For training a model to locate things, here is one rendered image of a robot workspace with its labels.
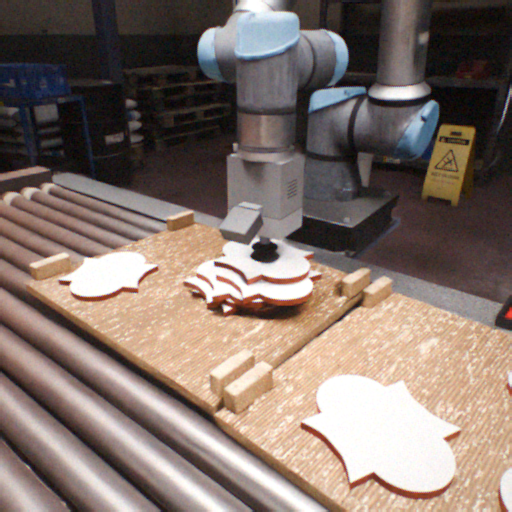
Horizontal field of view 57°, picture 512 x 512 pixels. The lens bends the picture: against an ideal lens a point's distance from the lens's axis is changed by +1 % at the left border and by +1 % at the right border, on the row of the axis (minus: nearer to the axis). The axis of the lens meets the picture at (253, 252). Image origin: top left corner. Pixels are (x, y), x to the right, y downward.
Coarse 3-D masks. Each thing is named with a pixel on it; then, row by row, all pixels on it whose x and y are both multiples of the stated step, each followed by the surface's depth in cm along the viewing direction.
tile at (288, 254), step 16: (256, 240) 74; (272, 240) 74; (224, 256) 69; (240, 256) 69; (288, 256) 69; (304, 256) 69; (240, 272) 65; (256, 272) 64; (272, 272) 64; (288, 272) 64; (304, 272) 64
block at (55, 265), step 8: (56, 256) 75; (64, 256) 75; (32, 264) 72; (40, 264) 72; (48, 264) 73; (56, 264) 74; (64, 264) 75; (32, 272) 73; (40, 272) 73; (48, 272) 73; (56, 272) 74
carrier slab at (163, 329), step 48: (144, 240) 87; (192, 240) 87; (48, 288) 71; (144, 288) 71; (336, 288) 71; (96, 336) 62; (144, 336) 60; (192, 336) 60; (240, 336) 60; (288, 336) 60; (192, 384) 52
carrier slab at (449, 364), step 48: (336, 336) 60; (384, 336) 60; (432, 336) 60; (480, 336) 60; (288, 384) 52; (384, 384) 52; (432, 384) 52; (480, 384) 52; (240, 432) 46; (288, 432) 45; (480, 432) 46; (336, 480) 41; (480, 480) 41
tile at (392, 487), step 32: (352, 384) 50; (320, 416) 46; (352, 416) 46; (384, 416) 46; (416, 416) 46; (352, 448) 42; (384, 448) 42; (416, 448) 43; (448, 448) 43; (352, 480) 40; (384, 480) 40; (416, 480) 40; (448, 480) 40
